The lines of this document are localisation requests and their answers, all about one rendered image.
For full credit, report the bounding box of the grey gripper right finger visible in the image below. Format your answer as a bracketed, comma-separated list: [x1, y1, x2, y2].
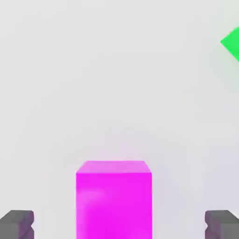
[204, 210, 239, 239]

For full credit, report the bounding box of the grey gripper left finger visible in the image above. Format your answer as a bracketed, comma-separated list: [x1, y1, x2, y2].
[0, 210, 35, 239]

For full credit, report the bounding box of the small magenta cube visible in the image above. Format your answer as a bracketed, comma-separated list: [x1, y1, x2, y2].
[75, 160, 153, 239]

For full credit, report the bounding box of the small green cube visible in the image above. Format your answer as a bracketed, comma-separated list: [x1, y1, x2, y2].
[220, 26, 239, 62]

